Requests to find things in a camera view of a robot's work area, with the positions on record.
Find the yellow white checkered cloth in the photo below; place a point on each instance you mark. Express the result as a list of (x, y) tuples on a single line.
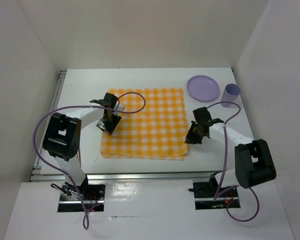
[(154, 127)]

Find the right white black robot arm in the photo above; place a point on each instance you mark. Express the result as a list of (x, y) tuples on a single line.
[(247, 162)]

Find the copper fork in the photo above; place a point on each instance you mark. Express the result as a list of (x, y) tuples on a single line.
[(79, 158)]

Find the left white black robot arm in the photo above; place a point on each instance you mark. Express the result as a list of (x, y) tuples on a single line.
[(63, 135)]

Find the purple plastic cup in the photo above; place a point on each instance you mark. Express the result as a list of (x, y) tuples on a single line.
[(230, 94)]

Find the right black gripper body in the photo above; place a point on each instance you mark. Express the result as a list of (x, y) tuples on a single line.
[(195, 123)]

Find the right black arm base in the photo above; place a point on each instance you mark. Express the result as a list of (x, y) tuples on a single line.
[(204, 193)]

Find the aluminium left side rail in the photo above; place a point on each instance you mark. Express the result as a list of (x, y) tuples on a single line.
[(60, 82)]

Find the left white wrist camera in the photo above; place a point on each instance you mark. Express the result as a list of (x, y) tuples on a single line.
[(119, 109)]

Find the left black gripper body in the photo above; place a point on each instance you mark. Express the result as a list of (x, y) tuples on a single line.
[(111, 113)]

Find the aluminium front rail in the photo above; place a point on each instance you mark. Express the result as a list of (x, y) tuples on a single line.
[(130, 176)]

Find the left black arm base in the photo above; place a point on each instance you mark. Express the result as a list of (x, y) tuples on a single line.
[(69, 200)]

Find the aluminium rail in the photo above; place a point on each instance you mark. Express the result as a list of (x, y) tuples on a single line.
[(130, 176), (60, 82)]

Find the purple plastic plate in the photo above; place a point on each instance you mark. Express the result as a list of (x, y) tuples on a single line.
[(203, 88)]

